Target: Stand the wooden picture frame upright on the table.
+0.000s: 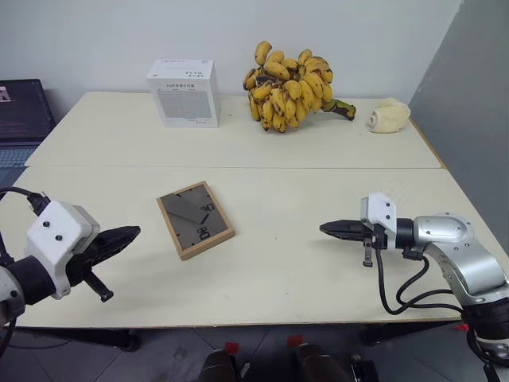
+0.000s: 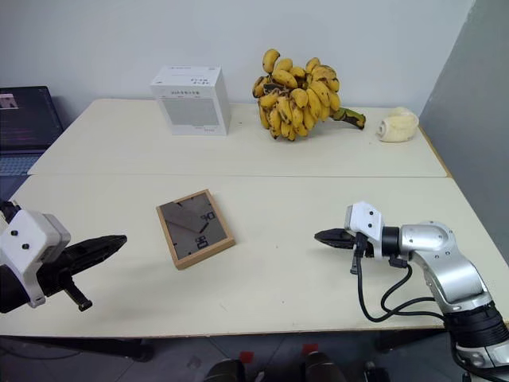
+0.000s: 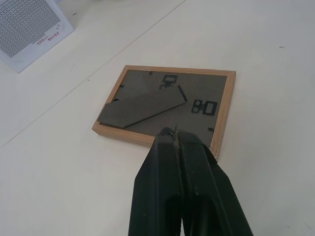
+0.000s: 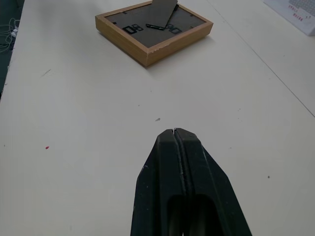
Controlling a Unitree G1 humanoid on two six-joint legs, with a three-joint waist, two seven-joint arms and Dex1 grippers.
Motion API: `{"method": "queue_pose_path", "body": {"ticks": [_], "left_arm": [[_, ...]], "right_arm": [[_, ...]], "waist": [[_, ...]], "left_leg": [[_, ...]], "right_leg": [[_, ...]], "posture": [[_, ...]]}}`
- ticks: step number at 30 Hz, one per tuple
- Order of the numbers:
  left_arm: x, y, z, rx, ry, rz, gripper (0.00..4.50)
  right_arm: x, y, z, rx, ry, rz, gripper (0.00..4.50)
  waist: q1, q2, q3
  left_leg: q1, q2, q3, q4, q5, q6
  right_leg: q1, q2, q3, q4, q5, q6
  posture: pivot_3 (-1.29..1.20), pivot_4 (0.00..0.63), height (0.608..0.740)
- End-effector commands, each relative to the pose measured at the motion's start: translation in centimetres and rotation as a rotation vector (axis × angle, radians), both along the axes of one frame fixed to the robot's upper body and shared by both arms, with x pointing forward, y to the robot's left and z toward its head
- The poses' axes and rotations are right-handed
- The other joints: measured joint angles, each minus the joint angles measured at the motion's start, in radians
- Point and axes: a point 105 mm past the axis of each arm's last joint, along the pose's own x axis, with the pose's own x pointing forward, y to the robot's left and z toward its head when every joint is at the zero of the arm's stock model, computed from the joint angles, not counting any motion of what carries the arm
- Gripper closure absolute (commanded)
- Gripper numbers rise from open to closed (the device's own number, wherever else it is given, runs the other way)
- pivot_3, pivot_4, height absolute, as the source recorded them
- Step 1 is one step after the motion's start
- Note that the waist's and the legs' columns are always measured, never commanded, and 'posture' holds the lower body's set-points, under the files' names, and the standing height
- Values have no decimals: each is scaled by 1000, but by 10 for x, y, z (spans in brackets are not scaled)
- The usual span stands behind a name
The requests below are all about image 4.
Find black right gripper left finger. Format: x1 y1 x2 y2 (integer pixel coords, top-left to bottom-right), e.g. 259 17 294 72
130 128 187 236

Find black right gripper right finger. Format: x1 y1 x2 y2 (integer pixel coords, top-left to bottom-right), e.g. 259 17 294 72
174 128 253 236

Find white printed box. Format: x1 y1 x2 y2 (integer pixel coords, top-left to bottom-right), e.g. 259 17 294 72
262 0 315 37

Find wooden picture frame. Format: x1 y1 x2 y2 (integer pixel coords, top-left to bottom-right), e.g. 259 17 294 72
95 0 214 68

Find white cables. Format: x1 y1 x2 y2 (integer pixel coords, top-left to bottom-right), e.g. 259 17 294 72
0 17 21 54

